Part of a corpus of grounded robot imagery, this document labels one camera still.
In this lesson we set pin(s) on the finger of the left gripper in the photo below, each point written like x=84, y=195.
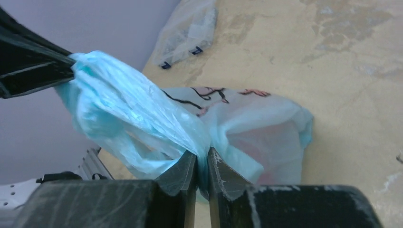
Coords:
x=27, y=67
x=10, y=24

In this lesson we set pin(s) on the blue plastic bag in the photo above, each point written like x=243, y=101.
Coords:
x=260, y=135

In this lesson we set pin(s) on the clear plastic screw organizer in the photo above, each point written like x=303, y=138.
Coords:
x=188, y=32

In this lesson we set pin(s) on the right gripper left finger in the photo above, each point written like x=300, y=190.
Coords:
x=166, y=202

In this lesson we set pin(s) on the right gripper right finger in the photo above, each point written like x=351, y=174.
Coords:
x=236, y=203

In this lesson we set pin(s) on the aluminium frame rail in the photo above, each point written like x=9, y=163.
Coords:
x=92, y=168

